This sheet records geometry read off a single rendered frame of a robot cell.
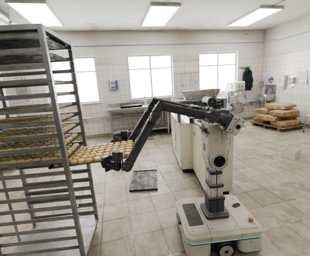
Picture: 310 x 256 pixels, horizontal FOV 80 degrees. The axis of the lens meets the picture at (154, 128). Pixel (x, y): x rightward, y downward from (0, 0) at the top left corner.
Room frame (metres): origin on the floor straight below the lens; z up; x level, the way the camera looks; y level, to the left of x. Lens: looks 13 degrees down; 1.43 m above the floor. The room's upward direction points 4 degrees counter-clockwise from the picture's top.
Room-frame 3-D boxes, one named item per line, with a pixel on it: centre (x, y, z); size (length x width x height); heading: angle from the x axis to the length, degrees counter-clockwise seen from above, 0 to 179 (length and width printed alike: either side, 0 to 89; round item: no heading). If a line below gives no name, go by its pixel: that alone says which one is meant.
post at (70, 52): (1.65, 0.65, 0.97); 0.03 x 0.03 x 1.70; 3
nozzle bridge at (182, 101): (2.91, -0.74, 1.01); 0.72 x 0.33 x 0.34; 90
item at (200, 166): (2.40, -0.74, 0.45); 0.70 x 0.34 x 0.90; 0
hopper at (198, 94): (2.91, -0.74, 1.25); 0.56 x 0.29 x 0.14; 90
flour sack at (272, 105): (5.28, -3.62, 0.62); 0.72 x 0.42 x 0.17; 18
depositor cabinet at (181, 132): (3.38, -0.73, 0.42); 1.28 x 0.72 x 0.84; 0
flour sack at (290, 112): (5.05, -3.64, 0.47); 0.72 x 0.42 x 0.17; 107
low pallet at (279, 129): (5.33, -3.59, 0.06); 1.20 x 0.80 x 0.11; 14
